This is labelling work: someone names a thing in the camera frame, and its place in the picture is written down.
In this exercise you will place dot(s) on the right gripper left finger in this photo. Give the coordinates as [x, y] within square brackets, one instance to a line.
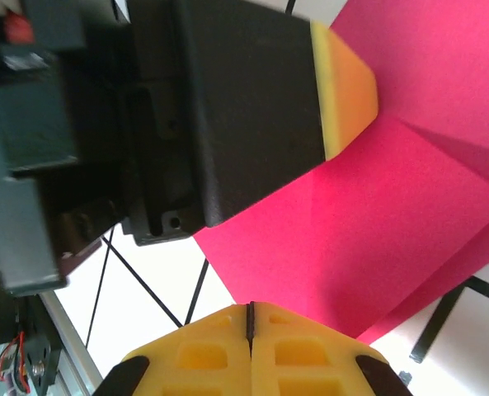
[194, 359]

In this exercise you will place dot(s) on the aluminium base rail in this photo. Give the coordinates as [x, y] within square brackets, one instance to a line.
[75, 359]

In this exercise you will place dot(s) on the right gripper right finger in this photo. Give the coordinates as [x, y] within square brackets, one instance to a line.
[310, 359]

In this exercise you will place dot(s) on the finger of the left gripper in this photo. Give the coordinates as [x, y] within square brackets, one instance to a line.
[260, 103]

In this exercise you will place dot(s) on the pink paper sheet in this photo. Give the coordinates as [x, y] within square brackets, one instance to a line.
[372, 227]

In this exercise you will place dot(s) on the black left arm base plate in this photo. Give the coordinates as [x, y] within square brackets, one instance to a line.
[38, 363]

